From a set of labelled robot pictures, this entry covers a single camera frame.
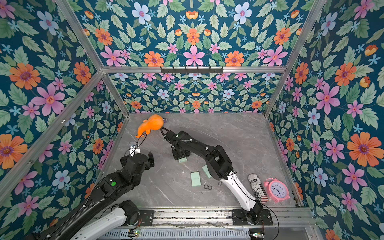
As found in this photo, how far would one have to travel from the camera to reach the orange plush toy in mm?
1065

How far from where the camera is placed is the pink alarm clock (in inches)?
31.2

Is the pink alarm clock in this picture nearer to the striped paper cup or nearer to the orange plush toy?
the striped paper cup

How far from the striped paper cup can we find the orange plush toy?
0.71 metres

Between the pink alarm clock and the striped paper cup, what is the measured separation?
0.08ft

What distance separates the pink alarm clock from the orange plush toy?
31.4 inches

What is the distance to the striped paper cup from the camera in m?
0.79

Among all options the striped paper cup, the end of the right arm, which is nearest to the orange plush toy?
the end of the right arm

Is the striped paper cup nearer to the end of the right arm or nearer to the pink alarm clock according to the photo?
the pink alarm clock

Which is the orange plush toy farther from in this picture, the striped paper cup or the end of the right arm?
the striped paper cup

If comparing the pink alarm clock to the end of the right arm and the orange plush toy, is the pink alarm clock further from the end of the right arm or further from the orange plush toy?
the orange plush toy
